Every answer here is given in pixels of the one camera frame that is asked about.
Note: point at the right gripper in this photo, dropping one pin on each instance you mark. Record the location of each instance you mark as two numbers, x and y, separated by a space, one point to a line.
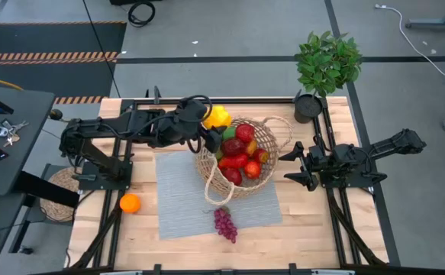
321 162

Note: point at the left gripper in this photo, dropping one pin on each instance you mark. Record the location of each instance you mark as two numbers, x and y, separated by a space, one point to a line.
180 124

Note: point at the green pear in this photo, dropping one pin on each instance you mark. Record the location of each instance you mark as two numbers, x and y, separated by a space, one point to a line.
219 154

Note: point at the long green pepper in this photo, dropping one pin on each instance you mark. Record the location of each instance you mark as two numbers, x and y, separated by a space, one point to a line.
228 133

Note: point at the dark red oval fruit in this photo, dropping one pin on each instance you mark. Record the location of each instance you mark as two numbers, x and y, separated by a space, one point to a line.
233 147

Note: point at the yellow bell pepper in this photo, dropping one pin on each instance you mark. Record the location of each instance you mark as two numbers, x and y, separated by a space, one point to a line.
218 116

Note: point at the red bell pepper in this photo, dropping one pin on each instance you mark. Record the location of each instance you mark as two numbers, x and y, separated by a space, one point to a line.
233 161

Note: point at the round bright red fruit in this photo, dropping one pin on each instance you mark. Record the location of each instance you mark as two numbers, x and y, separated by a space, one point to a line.
245 133

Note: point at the orange yellow mango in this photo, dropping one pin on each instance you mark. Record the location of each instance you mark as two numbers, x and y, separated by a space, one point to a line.
251 147

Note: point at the small dark red fruit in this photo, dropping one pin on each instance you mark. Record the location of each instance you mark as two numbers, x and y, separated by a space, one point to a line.
261 156

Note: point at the big red apple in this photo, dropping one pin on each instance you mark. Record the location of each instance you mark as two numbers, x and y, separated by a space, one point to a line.
233 176

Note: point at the purple grape bunch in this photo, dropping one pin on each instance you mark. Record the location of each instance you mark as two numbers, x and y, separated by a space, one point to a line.
225 225

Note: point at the orange fruit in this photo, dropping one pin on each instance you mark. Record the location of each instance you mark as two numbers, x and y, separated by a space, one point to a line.
129 203

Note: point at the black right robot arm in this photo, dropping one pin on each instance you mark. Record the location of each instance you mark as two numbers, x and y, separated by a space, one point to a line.
390 145

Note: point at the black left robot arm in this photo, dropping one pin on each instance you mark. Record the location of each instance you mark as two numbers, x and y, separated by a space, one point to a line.
111 126

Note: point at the grey woven placemat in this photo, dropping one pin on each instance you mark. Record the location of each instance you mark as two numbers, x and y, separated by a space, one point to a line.
184 198

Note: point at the potted green plant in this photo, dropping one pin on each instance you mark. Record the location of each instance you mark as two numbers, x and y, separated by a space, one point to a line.
327 63

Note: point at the round woven floor mat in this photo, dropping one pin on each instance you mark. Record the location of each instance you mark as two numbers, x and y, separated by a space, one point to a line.
56 208

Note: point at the black hazard striped floor mat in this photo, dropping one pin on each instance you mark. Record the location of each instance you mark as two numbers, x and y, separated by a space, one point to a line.
54 38

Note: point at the black desk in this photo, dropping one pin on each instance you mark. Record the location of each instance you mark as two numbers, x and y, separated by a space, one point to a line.
23 114

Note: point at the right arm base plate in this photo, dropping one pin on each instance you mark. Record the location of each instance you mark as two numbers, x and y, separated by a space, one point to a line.
359 181

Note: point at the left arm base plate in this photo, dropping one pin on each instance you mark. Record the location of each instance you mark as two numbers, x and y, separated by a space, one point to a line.
92 185

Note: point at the grey table leg frame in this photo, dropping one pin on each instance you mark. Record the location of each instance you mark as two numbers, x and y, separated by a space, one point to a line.
428 24

